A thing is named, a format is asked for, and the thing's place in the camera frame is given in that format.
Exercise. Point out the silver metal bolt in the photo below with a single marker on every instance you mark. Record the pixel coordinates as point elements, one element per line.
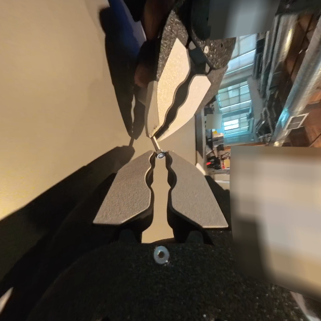
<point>155,143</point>

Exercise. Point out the silver ventilation duct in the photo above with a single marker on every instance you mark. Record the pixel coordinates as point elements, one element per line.
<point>298,82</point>

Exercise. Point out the person's left hand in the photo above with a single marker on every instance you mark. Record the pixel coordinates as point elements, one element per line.
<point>141,76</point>

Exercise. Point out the large paned window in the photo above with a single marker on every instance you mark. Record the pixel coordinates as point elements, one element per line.
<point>235,97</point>

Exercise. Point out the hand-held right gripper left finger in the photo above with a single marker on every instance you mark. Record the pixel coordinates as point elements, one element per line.
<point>125,195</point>

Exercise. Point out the blue plastic bin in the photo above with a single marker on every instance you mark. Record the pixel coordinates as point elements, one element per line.
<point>120,15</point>

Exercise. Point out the white air vent grille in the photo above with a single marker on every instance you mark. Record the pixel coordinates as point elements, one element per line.
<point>297,121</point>

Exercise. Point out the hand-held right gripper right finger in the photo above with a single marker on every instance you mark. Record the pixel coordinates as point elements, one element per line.
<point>195,198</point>

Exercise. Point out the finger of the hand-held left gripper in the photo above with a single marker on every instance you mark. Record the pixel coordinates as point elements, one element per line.
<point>195,97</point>
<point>170,75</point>

